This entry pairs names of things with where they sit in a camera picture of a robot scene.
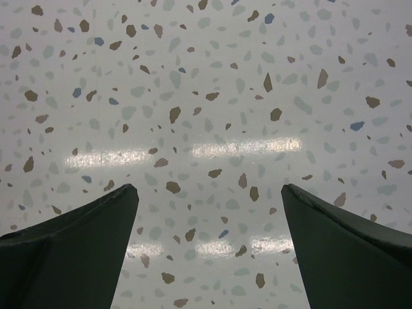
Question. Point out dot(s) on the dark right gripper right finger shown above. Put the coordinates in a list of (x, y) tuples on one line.
[(345, 260)]

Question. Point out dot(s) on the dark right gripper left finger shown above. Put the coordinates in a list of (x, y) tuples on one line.
[(70, 261)]

